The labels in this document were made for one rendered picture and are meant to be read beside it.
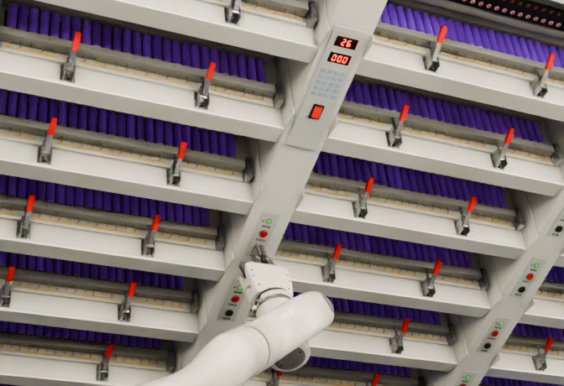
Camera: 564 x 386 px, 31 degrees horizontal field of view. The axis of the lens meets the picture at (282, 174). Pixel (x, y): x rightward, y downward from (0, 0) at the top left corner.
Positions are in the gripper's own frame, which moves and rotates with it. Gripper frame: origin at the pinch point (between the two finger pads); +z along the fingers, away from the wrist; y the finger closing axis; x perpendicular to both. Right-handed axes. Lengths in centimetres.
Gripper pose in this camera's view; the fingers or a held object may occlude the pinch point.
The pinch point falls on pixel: (258, 254)
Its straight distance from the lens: 224.3
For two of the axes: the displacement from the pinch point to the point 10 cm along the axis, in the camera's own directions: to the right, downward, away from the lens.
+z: -2.1, -5.7, 7.9
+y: 9.2, 1.7, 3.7
